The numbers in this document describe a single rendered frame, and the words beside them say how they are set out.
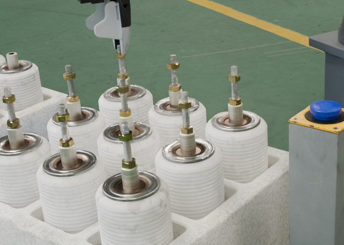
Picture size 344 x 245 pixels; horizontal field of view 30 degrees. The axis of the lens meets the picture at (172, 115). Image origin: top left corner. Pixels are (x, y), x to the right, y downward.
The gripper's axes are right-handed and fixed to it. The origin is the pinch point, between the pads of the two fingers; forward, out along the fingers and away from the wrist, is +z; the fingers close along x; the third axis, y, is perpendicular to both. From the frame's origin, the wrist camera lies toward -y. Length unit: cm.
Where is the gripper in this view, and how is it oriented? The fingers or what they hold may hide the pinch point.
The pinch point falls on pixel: (123, 43)
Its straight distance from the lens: 110.7
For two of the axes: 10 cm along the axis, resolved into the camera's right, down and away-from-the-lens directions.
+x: 3.6, 3.4, -8.7
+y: -9.3, 2.1, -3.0
